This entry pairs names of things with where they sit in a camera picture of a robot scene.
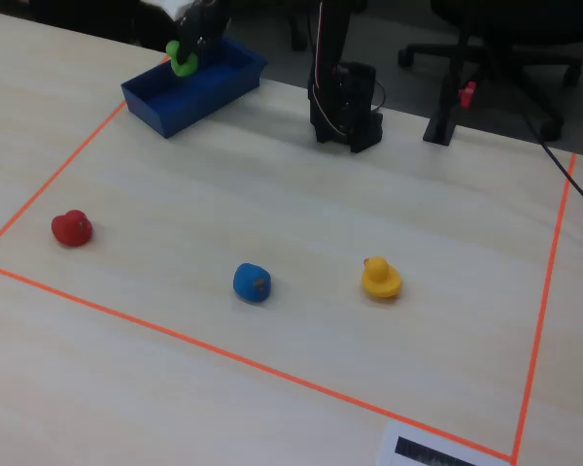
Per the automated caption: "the yellow rubber duck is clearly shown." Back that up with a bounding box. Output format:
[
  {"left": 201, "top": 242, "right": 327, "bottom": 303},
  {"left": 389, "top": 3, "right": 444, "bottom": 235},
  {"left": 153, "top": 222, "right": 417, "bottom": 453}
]
[{"left": 360, "top": 256, "right": 403, "bottom": 301}]

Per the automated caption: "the orange tape strip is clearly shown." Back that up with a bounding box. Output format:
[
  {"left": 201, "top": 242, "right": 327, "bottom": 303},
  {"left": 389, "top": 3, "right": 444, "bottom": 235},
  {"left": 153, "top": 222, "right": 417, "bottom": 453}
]
[
  {"left": 510, "top": 152, "right": 578, "bottom": 466},
  {"left": 0, "top": 261, "right": 515, "bottom": 462},
  {"left": 0, "top": 53, "right": 175, "bottom": 257}
]

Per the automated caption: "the green rubber duck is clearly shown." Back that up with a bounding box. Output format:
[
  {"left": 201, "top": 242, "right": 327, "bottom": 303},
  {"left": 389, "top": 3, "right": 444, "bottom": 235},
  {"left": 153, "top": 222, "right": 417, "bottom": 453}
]
[{"left": 165, "top": 40, "right": 200, "bottom": 79}]

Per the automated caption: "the blue plastic box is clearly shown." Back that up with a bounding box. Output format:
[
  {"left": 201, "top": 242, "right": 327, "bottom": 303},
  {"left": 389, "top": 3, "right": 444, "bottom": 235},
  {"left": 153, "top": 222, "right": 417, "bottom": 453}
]
[{"left": 120, "top": 34, "right": 269, "bottom": 141}]

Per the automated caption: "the red rubber duck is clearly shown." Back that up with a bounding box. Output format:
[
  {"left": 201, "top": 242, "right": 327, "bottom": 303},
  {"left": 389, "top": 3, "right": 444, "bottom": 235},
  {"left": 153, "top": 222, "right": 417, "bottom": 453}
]
[{"left": 51, "top": 209, "right": 94, "bottom": 249}]

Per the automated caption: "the black office chair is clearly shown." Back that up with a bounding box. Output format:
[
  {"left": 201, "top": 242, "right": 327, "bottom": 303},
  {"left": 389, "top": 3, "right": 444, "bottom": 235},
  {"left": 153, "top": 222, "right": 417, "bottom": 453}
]
[{"left": 397, "top": 0, "right": 583, "bottom": 143}]

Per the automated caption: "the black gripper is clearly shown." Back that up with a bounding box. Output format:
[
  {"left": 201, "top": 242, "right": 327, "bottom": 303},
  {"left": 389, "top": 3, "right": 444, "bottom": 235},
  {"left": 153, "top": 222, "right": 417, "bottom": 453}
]
[{"left": 176, "top": 0, "right": 233, "bottom": 65}]

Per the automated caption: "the blue rubber duck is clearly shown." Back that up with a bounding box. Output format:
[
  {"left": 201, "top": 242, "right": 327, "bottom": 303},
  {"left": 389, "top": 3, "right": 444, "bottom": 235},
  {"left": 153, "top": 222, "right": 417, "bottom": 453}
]
[{"left": 231, "top": 262, "right": 273, "bottom": 305}]

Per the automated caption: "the white paper label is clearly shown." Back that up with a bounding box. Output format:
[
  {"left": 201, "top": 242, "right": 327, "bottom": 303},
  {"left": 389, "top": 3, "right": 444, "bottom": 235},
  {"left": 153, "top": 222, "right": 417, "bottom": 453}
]
[{"left": 376, "top": 420, "right": 512, "bottom": 466}]

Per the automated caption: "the red clamp knob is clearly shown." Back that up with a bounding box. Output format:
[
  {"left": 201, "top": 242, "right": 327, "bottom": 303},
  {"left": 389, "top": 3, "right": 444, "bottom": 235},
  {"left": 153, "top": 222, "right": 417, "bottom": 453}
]
[{"left": 458, "top": 81, "right": 478, "bottom": 110}]

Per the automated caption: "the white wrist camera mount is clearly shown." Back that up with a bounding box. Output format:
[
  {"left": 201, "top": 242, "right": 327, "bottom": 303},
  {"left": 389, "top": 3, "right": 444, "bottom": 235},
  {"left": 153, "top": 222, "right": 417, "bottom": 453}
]
[{"left": 155, "top": 0, "right": 196, "bottom": 21}]

